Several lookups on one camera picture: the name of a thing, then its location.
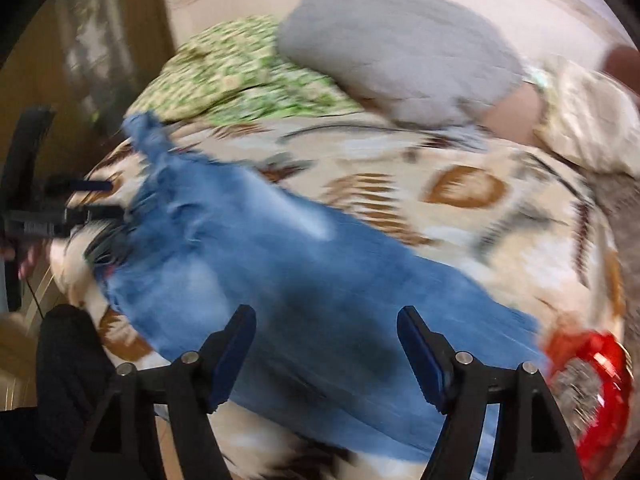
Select blue denim jeans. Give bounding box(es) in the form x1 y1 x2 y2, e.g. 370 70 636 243
94 114 544 461

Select person left hand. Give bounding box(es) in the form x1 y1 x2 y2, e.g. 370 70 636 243
1 240 48 281

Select red glass plate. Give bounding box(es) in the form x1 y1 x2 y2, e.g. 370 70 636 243
544 330 634 479

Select sunflower seeds pile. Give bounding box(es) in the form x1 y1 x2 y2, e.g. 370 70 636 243
549 358 602 442

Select person black trousers leg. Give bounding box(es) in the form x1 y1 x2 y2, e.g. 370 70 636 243
1 304 115 479

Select wooden wardrobe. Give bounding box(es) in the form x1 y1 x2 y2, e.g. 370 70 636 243
0 0 177 411

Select green patterned quilt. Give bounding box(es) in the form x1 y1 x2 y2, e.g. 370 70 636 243
127 15 362 126

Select striped brown bed sheet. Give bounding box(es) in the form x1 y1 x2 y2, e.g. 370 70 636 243
584 169 640 340

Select pink mattress sheet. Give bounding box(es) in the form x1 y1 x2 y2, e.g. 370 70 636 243
480 82 544 148

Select cream satin pillow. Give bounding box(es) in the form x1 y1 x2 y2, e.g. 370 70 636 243
527 55 639 179

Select grey quilted pillow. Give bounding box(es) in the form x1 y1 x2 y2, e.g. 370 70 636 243
277 0 524 128

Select brown padded headboard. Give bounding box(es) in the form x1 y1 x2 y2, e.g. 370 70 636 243
602 46 640 91

